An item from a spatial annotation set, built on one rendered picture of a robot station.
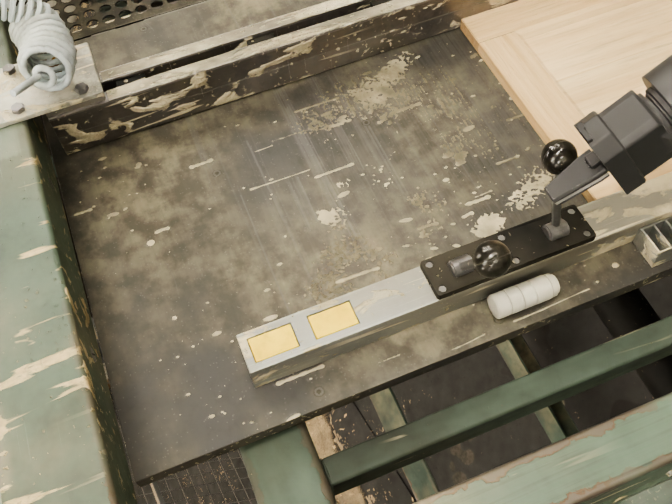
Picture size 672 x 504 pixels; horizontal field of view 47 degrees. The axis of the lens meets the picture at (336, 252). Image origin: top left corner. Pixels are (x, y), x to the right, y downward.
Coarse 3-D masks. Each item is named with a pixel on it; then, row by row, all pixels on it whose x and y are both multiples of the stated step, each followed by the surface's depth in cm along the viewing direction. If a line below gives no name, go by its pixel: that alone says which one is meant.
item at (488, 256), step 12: (492, 240) 76; (480, 252) 75; (492, 252) 74; (504, 252) 75; (456, 264) 85; (468, 264) 82; (480, 264) 75; (492, 264) 74; (504, 264) 75; (456, 276) 86; (492, 276) 75
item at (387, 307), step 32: (640, 192) 92; (608, 224) 90; (640, 224) 90; (576, 256) 90; (384, 288) 87; (416, 288) 86; (480, 288) 87; (288, 320) 85; (384, 320) 84; (416, 320) 87; (288, 352) 83; (320, 352) 84; (256, 384) 85
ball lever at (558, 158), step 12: (552, 144) 80; (564, 144) 80; (552, 156) 80; (564, 156) 80; (576, 156) 80; (552, 168) 80; (564, 168) 80; (552, 204) 86; (552, 216) 87; (552, 228) 87; (564, 228) 87; (552, 240) 88
